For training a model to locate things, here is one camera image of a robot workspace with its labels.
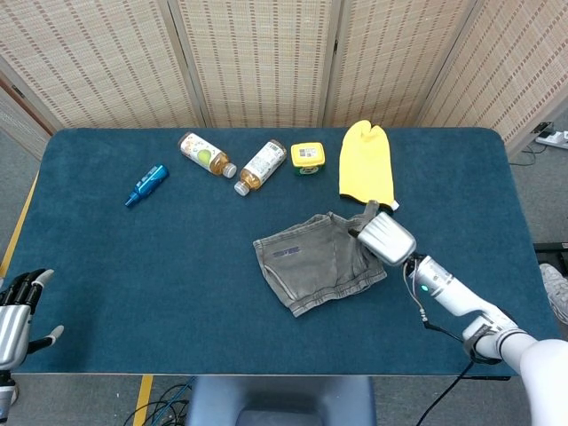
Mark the tea bottle green apple label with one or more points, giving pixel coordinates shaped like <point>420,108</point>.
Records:
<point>202,153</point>

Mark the green jar yellow lid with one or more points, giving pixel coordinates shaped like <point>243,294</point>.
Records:
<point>307,155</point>

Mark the white sneaker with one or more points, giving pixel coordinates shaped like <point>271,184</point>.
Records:
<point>554,288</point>

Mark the white power strip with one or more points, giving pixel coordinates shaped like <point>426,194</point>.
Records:
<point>554,138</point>

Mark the grey shorts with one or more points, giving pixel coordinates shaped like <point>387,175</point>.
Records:
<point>310,266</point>

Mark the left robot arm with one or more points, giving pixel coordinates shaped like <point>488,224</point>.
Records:
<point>6,392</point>

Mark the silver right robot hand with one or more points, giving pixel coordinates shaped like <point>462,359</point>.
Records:
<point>388,239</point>

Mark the blue spray bottle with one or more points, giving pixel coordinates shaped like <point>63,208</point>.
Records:
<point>148,183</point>

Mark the woven bamboo folding screen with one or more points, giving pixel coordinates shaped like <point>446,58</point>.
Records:
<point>257,57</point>

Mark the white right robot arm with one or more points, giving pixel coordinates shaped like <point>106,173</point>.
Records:
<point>448,288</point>

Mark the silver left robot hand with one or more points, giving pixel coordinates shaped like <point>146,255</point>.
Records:
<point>13,328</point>

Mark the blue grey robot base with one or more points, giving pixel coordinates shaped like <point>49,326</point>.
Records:
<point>284,399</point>

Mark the black metal bar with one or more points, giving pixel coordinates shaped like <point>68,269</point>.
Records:
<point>550,247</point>

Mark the tea bottle leaf print label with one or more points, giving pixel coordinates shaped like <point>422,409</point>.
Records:
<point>264,164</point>

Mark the yellow cleaning mitt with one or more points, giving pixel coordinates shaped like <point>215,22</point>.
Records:
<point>364,164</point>

